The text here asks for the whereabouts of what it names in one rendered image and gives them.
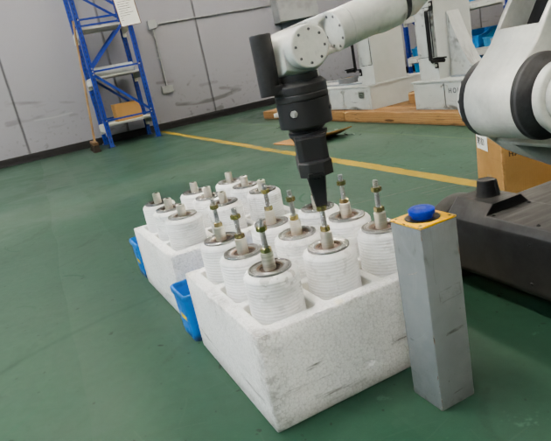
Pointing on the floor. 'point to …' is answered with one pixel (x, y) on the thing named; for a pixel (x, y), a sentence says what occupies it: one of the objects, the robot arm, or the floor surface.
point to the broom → (87, 99)
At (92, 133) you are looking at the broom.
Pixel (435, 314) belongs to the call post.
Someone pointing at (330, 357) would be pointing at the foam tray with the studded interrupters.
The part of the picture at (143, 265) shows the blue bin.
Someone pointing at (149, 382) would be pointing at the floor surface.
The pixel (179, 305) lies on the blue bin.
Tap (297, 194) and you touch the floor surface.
